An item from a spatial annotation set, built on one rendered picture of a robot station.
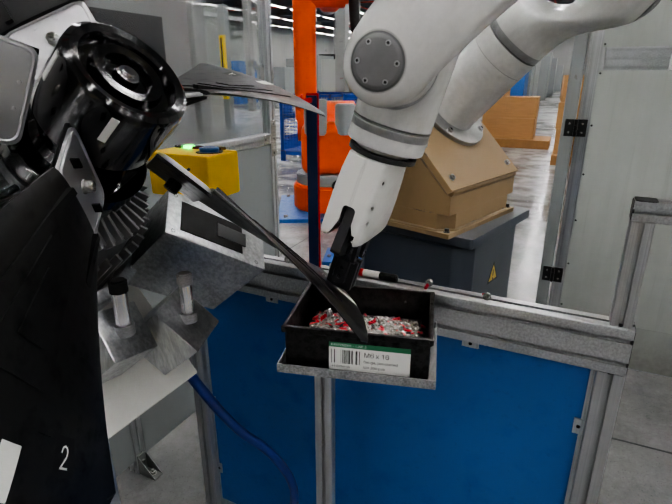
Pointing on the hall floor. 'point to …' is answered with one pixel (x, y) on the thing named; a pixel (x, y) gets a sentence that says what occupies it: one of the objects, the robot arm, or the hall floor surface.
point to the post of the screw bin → (325, 439)
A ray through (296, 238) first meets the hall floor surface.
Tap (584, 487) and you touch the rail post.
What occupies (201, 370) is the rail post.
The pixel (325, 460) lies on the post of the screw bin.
